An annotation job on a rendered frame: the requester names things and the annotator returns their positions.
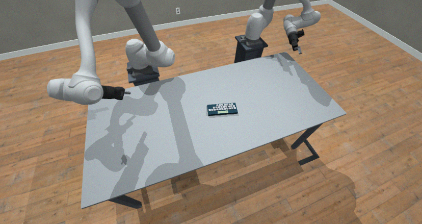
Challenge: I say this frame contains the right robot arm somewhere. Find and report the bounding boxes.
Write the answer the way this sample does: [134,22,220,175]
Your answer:
[47,0,175,105]

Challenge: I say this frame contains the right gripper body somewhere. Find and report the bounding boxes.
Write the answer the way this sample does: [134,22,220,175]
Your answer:
[102,85,125,100]

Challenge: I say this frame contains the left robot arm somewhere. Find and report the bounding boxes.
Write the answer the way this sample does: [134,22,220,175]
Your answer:
[241,0,321,46]

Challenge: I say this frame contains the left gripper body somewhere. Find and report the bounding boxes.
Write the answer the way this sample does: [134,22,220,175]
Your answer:
[286,27,304,51]

